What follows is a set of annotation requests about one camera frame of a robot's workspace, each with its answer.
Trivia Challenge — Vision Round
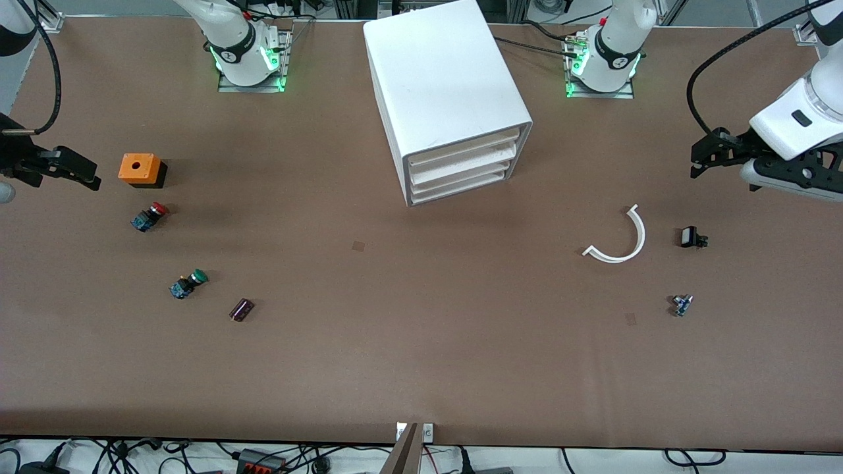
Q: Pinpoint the orange button box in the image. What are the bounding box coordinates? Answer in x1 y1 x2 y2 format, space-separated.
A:
119 153 168 190

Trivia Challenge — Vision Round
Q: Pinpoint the red push button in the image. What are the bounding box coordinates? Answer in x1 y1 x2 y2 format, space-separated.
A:
130 203 169 232

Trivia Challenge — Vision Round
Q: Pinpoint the green push button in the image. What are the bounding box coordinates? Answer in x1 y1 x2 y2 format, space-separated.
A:
170 269 209 300

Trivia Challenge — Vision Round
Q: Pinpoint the white curved plastic piece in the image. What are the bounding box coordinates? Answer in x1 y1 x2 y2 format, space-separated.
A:
582 204 647 264

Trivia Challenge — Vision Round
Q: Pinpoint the black orange power strip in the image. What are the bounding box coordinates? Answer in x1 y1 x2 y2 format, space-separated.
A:
237 449 285 474

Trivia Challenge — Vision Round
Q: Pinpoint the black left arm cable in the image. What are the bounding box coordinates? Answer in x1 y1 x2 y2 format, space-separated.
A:
687 0 832 136

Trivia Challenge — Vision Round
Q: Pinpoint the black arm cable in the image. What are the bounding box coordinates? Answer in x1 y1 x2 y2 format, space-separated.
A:
687 0 832 136
0 0 63 136

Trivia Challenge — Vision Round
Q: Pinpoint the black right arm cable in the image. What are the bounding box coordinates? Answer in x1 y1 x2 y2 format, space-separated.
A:
0 0 63 136

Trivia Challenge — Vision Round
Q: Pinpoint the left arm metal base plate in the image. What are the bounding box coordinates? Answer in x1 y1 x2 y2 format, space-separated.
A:
565 33 635 99

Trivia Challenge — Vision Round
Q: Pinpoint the black cable on table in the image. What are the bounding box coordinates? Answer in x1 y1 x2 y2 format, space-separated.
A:
494 36 580 61

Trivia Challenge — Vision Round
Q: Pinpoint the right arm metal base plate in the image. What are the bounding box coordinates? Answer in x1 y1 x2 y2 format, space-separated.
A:
217 26 292 93

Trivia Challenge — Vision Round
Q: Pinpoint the black looped cable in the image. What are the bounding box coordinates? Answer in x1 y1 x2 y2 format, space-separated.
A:
664 449 727 468

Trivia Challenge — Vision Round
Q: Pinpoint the brown post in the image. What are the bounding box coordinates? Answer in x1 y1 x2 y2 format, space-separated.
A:
380 423 420 474

